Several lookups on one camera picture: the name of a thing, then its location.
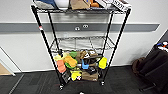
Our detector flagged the brown plush toy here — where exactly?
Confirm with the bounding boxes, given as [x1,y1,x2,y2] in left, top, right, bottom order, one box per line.
[79,49,90,61]

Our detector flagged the green toy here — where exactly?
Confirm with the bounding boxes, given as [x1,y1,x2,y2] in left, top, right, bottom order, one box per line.
[68,50,79,59]

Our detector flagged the black bag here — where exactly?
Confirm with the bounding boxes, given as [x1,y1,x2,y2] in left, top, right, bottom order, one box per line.
[87,57,101,67]

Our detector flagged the small blue toy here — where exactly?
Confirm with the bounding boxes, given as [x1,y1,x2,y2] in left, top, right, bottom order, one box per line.
[81,59,91,70]

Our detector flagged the orange yellow plush toy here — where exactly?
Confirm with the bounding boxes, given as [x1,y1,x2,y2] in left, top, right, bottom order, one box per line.
[63,55,79,69]

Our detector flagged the yellow bag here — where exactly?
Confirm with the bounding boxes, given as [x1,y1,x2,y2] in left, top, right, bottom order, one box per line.
[98,56,109,70]

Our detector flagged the salmon orange toy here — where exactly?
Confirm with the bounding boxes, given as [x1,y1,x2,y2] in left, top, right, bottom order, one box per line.
[55,54,68,75]

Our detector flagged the yellow toy with dark print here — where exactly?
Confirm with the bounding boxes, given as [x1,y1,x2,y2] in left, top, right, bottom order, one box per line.
[70,69,83,82]

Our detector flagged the orange toy figure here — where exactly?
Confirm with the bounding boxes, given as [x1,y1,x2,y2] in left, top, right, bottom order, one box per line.
[88,0,101,9]

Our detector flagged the white box with brown print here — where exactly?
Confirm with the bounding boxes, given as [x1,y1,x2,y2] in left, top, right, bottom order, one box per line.
[96,0,116,10]

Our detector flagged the white bowl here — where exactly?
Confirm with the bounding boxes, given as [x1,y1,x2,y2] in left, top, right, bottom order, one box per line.
[54,0,71,10]

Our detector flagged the white box with black lettering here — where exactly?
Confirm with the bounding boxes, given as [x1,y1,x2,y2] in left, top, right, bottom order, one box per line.
[111,0,133,13]

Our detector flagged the black chair with dark garment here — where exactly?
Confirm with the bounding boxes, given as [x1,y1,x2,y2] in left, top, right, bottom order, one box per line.
[131,48,168,93]

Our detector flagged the small red blue objects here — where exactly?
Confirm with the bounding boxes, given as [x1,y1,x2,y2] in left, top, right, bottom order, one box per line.
[155,40,168,53]

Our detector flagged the grey wall socket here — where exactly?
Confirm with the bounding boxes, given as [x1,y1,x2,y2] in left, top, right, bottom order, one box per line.
[81,23,90,30]
[73,26,82,32]

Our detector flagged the black wire shelf rack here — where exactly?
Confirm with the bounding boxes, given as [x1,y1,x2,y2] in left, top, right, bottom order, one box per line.
[30,3,132,91]

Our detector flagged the long grey wall band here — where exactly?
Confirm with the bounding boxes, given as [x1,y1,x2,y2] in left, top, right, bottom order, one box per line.
[0,22,161,34]

